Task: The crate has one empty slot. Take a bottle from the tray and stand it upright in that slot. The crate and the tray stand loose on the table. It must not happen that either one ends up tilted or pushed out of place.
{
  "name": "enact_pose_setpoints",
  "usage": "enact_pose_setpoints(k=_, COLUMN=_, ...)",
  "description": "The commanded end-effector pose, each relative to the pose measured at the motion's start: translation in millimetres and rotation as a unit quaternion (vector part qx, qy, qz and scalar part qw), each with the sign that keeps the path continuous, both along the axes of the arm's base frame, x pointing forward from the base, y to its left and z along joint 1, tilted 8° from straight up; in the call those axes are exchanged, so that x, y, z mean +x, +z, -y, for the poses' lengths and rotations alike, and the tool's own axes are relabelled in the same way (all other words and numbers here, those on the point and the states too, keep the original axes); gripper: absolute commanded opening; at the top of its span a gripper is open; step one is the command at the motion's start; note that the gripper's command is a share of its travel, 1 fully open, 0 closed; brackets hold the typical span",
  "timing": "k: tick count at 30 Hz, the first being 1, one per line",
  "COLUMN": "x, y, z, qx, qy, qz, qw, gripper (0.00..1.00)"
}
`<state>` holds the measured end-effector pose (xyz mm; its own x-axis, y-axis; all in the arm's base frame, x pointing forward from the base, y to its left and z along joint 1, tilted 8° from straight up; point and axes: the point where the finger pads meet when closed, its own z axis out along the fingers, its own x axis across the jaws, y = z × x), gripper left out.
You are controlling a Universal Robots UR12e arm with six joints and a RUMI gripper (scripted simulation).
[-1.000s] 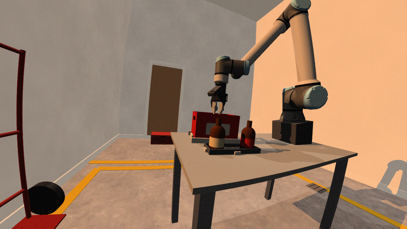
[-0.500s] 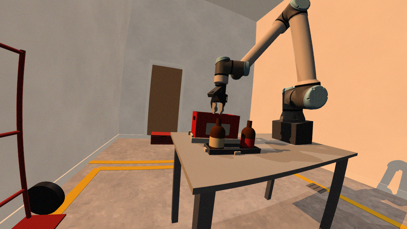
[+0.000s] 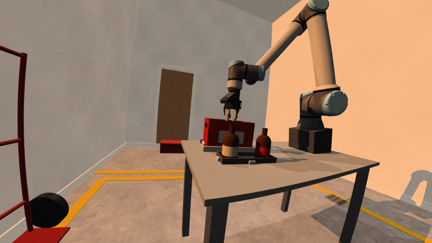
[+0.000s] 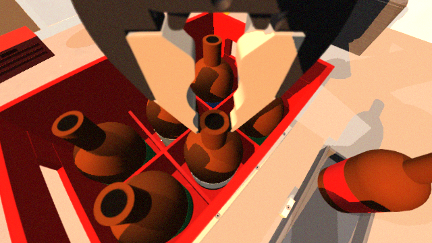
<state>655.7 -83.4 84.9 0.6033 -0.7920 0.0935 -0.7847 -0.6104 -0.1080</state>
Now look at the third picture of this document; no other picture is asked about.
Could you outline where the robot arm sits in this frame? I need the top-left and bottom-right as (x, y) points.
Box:
(227, 0), (348, 130)

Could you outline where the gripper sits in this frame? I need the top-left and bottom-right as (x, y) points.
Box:
(223, 88), (242, 122)

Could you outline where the brown bottle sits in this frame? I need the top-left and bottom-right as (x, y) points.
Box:
(222, 126), (239, 158)
(254, 128), (271, 158)

